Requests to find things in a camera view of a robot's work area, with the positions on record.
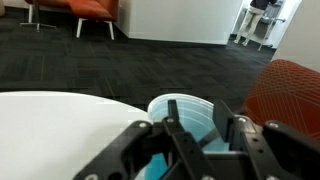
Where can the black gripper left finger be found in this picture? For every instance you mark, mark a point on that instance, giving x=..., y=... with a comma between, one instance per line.
x=146, y=150

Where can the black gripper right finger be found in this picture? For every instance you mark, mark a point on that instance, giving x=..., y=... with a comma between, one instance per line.
x=276, y=153

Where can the blue plastic cup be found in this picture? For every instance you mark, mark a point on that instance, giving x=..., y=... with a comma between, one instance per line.
x=193, y=110

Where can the large orange patterned sofa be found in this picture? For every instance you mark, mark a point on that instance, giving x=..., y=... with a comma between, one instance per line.
x=286, y=90

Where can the person in beige trousers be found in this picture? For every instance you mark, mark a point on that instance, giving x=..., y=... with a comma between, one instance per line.
x=250, y=20

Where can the orange sofa with white legs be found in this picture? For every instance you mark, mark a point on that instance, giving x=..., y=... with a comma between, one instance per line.
x=90, y=8

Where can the round white pedestal table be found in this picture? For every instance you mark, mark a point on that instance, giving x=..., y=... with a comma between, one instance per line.
x=50, y=133

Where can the grey metal frame chair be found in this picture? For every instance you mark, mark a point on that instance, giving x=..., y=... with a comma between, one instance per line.
x=271, y=23

